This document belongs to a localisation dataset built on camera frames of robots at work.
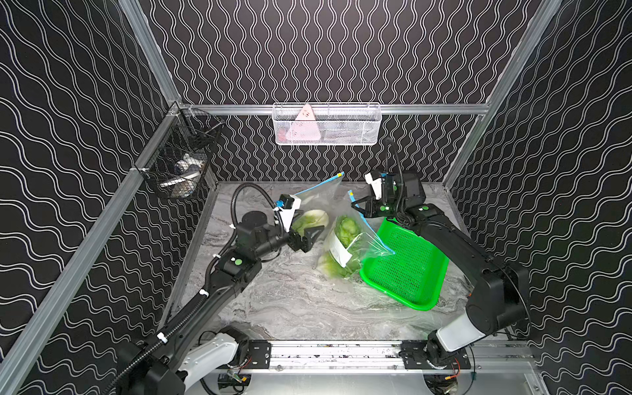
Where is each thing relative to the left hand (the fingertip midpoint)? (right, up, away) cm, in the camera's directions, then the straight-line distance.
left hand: (311, 215), depth 69 cm
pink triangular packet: (-3, +32, +21) cm, 38 cm away
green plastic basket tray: (+35, -20, +24) cm, 47 cm away
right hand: (+13, +4, +12) cm, 19 cm away
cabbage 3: (+7, -18, +11) cm, 22 cm away
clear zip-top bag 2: (+12, -9, +8) cm, 18 cm away
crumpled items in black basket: (-44, +15, +17) cm, 49 cm away
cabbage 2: (+12, -5, +16) cm, 21 cm away
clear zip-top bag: (+1, +3, +31) cm, 31 cm away
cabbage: (-2, -2, +23) cm, 24 cm away
